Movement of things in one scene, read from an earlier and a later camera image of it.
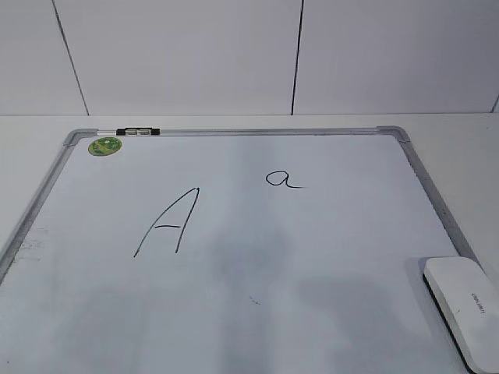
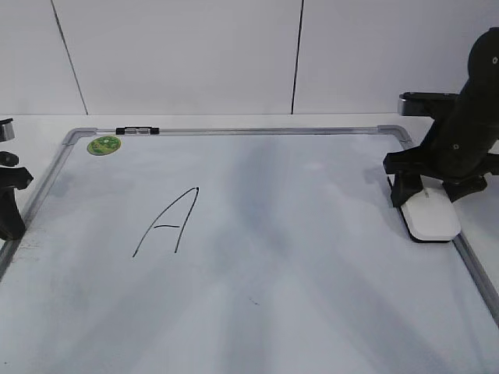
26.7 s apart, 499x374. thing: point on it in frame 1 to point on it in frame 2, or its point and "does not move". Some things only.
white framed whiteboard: x=231 y=251 does not move
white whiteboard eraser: x=468 y=301 to x=429 y=216
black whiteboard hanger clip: x=138 y=132 does not move
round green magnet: x=104 y=146 does not move
